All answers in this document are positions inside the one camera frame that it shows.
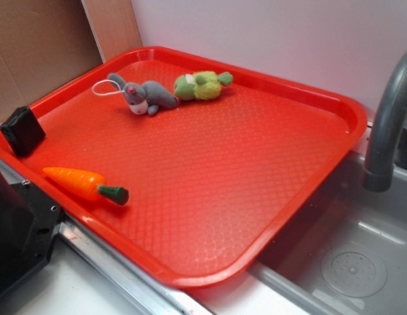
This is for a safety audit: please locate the grey plush rabbit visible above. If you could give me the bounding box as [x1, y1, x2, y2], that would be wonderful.
[92, 73, 179, 116]

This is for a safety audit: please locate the red plastic tray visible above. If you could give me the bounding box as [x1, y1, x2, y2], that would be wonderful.
[0, 47, 367, 288]

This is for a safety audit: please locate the grey sink faucet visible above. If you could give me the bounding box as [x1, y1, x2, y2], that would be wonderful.
[362, 51, 407, 192]

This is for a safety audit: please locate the grey plastic sink basin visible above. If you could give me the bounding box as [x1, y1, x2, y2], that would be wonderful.
[249, 153, 407, 314]

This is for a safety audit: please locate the green plush frog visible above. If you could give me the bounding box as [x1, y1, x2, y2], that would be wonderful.
[174, 71, 234, 101]

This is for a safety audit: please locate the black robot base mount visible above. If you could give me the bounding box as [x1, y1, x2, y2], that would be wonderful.
[0, 172, 63, 300]

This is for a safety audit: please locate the brown cardboard panel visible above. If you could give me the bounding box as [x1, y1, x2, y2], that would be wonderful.
[0, 1, 142, 123]

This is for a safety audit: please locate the silver metal rail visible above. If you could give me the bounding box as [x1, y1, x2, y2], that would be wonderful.
[0, 154, 204, 315]

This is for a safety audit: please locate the black box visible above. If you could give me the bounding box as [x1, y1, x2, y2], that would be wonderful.
[0, 106, 46, 157]

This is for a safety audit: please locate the orange toy carrot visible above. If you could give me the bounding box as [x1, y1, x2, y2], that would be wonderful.
[43, 167, 129, 205]

